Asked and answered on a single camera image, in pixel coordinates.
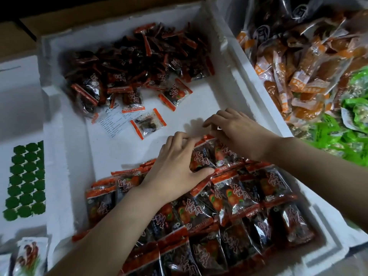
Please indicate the person's right hand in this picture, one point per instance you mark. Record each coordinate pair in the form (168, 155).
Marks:
(244, 132)

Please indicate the person's left hand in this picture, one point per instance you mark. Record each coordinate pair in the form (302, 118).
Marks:
(172, 169)

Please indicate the pile of brown packets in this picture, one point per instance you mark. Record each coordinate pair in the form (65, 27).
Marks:
(299, 66)

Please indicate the pile of green packets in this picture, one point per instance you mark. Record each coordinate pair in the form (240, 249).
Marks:
(345, 129)

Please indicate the pile of dark red packets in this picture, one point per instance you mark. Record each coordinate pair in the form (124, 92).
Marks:
(132, 60)

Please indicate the pile of white printed packets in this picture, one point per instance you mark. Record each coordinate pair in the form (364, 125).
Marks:
(26, 255)

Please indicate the person's right forearm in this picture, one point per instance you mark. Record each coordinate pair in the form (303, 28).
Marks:
(325, 181)

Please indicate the person's left forearm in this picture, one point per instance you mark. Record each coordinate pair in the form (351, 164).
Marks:
(98, 238)

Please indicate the small white paper slip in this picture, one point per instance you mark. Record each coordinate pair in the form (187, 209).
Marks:
(115, 120)

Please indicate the green leaf-pattern sheet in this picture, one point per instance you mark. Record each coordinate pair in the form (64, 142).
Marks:
(24, 181)

